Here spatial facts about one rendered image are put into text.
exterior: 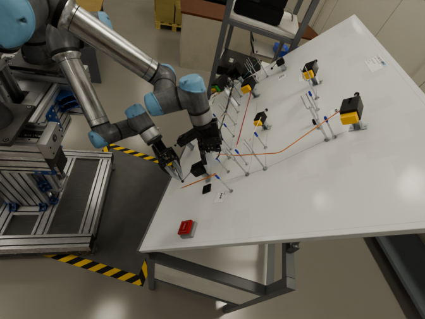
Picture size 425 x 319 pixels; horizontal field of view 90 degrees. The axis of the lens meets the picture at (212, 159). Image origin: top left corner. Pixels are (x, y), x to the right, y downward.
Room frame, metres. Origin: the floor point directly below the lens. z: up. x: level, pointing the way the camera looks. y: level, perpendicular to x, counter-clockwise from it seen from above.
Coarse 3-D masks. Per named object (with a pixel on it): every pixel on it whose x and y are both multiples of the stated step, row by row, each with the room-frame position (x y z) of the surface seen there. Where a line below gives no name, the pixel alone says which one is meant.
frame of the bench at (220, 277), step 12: (156, 252) 0.28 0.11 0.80; (168, 264) 0.25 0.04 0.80; (180, 264) 0.27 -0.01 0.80; (192, 264) 0.28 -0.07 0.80; (204, 276) 0.25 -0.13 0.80; (216, 276) 0.27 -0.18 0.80; (228, 276) 0.28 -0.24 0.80; (180, 288) 0.25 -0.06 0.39; (240, 288) 0.26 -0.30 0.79; (252, 288) 0.27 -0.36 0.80; (264, 288) 0.28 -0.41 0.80; (216, 300) 0.26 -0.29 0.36; (252, 300) 0.26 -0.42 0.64; (264, 300) 0.26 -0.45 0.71; (228, 312) 0.26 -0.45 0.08
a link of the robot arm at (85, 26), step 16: (64, 0) 0.55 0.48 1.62; (64, 16) 0.53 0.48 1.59; (80, 16) 0.56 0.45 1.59; (80, 32) 0.54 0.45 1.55; (96, 32) 0.56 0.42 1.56; (112, 32) 0.60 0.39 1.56; (96, 48) 0.56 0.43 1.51; (112, 48) 0.57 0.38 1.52; (128, 48) 0.60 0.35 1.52; (128, 64) 0.59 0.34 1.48; (144, 64) 0.61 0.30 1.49; (160, 64) 0.66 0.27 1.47
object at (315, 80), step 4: (316, 60) 0.99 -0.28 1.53; (308, 64) 0.94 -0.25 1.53; (312, 64) 0.92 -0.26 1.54; (316, 64) 0.94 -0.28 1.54; (304, 68) 0.92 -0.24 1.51; (308, 68) 0.90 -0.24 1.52; (312, 68) 0.89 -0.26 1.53; (316, 68) 0.92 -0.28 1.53; (316, 72) 0.91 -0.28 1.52; (316, 76) 0.93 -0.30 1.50; (312, 80) 0.92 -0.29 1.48; (316, 80) 0.91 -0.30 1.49; (320, 80) 0.93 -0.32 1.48; (312, 84) 0.93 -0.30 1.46; (316, 84) 0.92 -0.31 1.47
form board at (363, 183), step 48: (336, 48) 1.15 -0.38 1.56; (384, 48) 0.95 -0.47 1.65; (288, 96) 0.93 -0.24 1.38; (336, 96) 0.77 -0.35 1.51; (384, 96) 0.67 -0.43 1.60; (240, 144) 0.71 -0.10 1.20; (288, 144) 0.60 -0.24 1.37; (336, 144) 0.53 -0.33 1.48; (384, 144) 0.48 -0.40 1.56; (192, 192) 0.50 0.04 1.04; (240, 192) 0.43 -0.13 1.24; (288, 192) 0.39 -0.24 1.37; (336, 192) 0.37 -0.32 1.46; (384, 192) 0.34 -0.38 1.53; (144, 240) 0.29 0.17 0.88; (192, 240) 0.27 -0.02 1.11; (240, 240) 0.26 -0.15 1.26; (288, 240) 0.25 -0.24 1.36
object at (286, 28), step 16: (224, 16) 1.47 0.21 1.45; (240, 16) 1.53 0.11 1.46; (288, 16) 1.91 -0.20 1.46; (304, 16) 1.50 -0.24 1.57; (224, 32) 1.47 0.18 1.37; (256, 32) 1.48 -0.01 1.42; (272, 32) 1.51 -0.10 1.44; (288, 32) 1.54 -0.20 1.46; (224, 48) 2.03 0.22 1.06; (208, 96) 1.47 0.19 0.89
